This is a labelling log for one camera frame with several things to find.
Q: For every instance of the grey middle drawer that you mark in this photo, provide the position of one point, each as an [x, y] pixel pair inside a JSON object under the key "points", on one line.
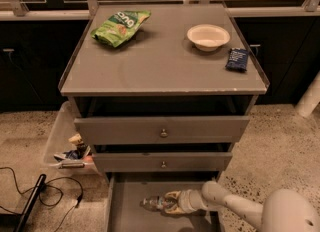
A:
{"points": [[150, 162]]}

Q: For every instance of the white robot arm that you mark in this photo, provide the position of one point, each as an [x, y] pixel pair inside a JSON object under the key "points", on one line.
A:
{"points": [[283, 210]]}

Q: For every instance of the grey bottom drawer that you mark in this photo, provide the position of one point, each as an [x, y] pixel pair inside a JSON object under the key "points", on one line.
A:
{"points": [[124, 212]]}

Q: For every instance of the clear plastic water bottle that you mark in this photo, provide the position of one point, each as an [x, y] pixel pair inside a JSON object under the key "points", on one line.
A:
{"points": [[158, 203]]}

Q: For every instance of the green chip bag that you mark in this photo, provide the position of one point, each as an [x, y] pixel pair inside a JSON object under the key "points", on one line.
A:
{"points": [[120, 27]]}

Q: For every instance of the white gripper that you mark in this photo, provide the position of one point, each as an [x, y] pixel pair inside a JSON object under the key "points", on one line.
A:
{"points": [[187, 200]]}

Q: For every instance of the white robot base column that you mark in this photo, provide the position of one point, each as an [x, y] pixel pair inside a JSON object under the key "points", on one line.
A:
{"points": [[310, 99]]}

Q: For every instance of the black flat bar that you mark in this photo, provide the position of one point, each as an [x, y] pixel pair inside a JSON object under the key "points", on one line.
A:
{"points": [[24, 215]]}

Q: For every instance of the clear plastic storage bin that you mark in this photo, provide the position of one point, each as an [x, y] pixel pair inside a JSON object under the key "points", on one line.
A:
{"points": [[58, 142]]}

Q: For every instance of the white paper bowl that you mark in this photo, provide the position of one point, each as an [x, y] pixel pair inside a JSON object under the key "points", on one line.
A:
{"points": [[207, 37]]}

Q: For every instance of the grey drawer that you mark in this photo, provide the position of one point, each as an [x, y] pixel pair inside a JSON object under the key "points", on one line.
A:
{"points": [[146, 130], [150, 162], [124, 212]]}

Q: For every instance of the dark blue snack packet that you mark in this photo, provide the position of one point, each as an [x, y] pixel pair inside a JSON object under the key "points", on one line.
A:
{"points": [[237, 60]]}

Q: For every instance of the grey drawer cabinet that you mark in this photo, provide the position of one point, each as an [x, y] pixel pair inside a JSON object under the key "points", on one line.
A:
{"points": [[161, 73]]}

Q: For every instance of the brass top drawer knob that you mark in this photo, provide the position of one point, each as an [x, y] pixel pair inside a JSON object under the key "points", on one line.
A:
{"points": [[163, 133]]}

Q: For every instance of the grey top drawer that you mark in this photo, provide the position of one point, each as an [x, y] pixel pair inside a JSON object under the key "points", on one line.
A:
{"points": [[146, 130]]}

